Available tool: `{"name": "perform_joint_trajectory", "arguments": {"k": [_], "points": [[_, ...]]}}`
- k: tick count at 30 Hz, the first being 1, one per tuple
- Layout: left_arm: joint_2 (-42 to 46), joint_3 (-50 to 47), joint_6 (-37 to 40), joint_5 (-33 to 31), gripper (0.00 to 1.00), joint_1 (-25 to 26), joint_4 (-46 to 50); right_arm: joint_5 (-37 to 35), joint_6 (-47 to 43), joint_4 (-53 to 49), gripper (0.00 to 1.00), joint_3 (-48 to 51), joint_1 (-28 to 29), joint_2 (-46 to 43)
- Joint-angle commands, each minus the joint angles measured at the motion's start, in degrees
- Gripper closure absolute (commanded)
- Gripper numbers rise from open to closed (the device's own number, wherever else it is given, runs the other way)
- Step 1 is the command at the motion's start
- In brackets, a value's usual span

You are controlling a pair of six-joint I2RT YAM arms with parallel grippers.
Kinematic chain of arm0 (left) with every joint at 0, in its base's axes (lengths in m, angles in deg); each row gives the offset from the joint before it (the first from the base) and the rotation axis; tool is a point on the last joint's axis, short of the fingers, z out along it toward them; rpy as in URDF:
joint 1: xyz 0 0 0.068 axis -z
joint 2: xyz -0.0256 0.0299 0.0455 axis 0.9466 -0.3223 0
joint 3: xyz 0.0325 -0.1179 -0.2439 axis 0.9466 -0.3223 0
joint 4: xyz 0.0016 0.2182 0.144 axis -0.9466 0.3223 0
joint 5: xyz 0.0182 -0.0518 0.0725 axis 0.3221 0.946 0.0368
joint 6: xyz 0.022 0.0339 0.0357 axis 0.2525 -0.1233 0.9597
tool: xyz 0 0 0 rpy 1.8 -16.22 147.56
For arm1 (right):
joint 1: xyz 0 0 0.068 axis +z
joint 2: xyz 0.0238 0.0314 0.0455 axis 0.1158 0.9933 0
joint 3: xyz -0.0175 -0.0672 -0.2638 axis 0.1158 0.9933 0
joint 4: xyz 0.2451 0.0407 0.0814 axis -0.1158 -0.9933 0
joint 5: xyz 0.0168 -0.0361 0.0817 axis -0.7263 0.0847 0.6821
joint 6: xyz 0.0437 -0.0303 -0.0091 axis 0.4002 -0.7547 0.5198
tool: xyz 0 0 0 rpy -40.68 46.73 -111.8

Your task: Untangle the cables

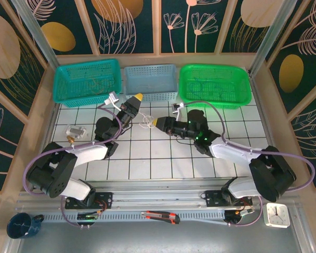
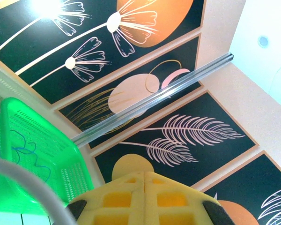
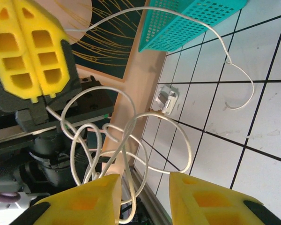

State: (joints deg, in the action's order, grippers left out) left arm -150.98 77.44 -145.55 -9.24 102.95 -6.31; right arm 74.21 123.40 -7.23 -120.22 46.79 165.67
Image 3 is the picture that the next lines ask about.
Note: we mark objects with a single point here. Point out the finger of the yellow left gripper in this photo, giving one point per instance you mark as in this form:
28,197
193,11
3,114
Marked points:
4,25
42,25

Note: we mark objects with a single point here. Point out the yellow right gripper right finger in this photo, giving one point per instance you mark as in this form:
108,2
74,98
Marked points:
182,199

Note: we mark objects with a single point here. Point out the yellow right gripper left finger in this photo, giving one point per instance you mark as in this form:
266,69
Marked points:
61,211

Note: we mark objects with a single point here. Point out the small clear plastic bag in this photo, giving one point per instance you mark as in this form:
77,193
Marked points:
142,7

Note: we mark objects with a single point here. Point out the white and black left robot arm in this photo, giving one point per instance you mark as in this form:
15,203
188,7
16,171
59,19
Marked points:
4,211

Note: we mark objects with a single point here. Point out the small brass fitting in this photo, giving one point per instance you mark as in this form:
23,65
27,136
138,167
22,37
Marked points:
158,112

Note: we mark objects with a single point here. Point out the white and metal clamp block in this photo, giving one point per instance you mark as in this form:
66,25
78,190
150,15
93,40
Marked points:
168,100

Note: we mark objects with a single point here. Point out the teal plastic basket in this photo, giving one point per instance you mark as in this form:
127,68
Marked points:
229,5

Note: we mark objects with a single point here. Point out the aluminium table edge rail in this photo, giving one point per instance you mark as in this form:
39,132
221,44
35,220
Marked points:
152,204

